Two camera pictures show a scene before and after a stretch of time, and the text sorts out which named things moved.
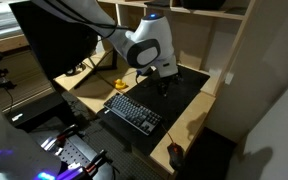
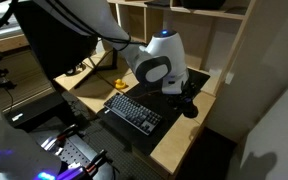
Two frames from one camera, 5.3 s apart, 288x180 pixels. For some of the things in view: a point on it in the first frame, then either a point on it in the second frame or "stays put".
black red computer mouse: [176, 156] → [190, 110]
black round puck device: [76, 70] stays put
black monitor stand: [100, 67] stays put
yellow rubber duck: [119, 84] stays put
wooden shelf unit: [206, 35] stays put
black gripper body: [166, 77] → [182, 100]
